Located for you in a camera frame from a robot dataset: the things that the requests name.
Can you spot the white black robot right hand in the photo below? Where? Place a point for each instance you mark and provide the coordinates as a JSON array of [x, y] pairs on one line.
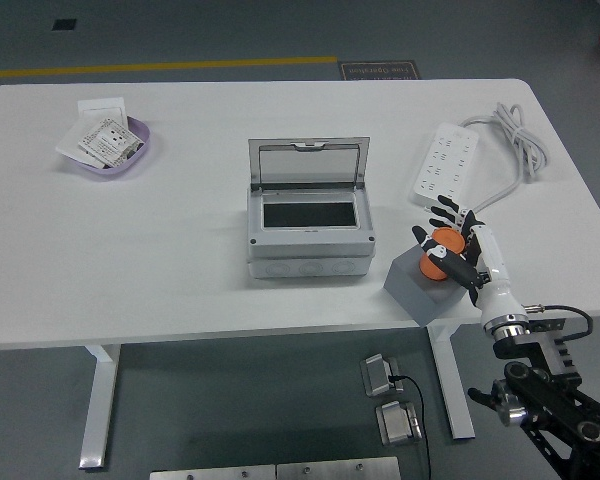
[[495, 290]]

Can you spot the orange cylinder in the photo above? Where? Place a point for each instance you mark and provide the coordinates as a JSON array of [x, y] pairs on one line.
[[447, 237]]

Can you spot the grey electrical box with lid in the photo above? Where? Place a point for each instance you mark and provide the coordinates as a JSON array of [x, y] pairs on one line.
[[310, 245]]

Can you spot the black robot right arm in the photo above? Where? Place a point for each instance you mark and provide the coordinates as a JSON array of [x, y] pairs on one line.
[[550, 350]]

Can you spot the grey cube with round hole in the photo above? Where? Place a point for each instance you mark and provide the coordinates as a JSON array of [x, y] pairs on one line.
[[410, 290]]

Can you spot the white table leg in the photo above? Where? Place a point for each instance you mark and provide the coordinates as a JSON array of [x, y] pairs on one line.
[[455, 390], [97, 400]]

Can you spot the silver floor pedal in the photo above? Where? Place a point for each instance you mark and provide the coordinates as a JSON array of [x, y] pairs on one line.
[[377, 375], [397, 422]]

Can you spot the grey metal plate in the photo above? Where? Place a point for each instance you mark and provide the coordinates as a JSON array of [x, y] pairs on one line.
[[337, 470], [210, 473]]

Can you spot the dark floor sign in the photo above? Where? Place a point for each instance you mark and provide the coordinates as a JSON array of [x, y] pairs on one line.
[[380, 70]]

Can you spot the yellow floor tape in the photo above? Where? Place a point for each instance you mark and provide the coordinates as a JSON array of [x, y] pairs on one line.
[[155, 66]]

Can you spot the white printed socket panel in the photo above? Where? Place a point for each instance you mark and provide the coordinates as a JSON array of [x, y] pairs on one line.
[[107, 140]]

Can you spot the white flat packet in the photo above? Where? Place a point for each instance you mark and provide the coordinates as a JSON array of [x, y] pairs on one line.
[[72, 142]]

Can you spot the black floor hatch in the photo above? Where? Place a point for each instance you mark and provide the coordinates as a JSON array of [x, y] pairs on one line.
[[64, 24]]

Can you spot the white wall switch plate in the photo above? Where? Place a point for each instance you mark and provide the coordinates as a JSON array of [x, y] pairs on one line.
[[100, 107]]

